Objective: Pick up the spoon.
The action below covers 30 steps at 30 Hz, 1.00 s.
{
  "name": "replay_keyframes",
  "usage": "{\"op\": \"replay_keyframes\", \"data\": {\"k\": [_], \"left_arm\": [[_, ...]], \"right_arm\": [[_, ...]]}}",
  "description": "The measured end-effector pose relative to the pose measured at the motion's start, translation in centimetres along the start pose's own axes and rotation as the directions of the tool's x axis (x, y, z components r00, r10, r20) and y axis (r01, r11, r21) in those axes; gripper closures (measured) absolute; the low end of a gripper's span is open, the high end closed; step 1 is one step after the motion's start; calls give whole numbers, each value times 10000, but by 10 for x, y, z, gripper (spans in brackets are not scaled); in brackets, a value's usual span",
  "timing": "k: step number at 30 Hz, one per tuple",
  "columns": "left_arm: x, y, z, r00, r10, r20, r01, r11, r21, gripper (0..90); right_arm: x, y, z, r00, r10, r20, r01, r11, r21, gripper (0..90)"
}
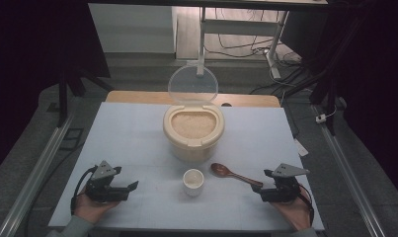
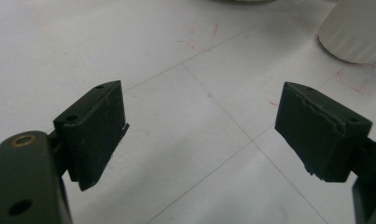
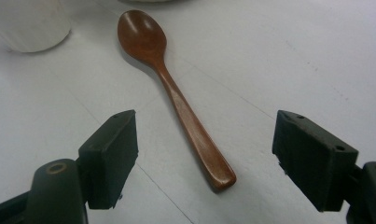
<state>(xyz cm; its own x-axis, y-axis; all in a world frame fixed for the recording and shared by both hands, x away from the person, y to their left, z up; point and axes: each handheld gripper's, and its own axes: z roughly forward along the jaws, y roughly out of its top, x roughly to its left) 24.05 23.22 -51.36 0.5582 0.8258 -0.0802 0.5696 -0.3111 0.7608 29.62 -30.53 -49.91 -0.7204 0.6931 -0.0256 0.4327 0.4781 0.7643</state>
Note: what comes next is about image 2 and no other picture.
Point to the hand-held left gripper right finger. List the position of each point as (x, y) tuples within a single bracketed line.
[(316, 137)]

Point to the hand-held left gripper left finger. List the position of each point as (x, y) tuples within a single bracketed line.
[(92, 133)]

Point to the cream plastic rice container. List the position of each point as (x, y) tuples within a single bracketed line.
[(353, 31)]

